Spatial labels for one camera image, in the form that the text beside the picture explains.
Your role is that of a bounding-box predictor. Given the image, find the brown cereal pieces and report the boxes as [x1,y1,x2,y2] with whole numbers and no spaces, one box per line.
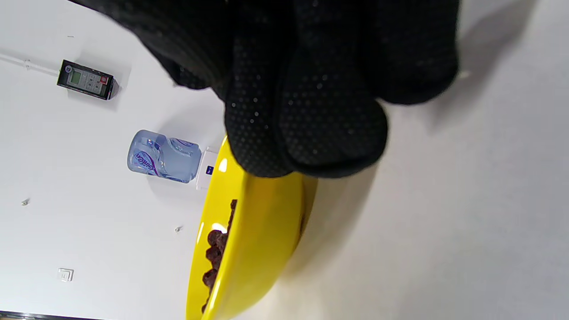
[201,199,238,314]

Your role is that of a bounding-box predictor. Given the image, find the yellow plastic bowl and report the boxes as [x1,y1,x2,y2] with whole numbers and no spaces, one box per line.
[186,133,318,320]

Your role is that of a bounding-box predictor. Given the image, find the white water dispenser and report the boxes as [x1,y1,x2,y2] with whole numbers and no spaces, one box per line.
[196,147,220,191]

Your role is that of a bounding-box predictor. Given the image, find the black wall control panel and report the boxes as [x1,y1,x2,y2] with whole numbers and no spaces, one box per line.
[56,60,115,100]

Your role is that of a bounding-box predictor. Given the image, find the blue water bottle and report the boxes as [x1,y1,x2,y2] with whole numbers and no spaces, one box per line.
[127,129,202,184]

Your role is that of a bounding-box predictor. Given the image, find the person's right hand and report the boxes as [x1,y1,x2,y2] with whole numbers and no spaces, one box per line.
[67,0,461,178]

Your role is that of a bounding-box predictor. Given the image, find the white wall conduit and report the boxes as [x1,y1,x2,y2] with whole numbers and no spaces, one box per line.
[0,52,60,77]

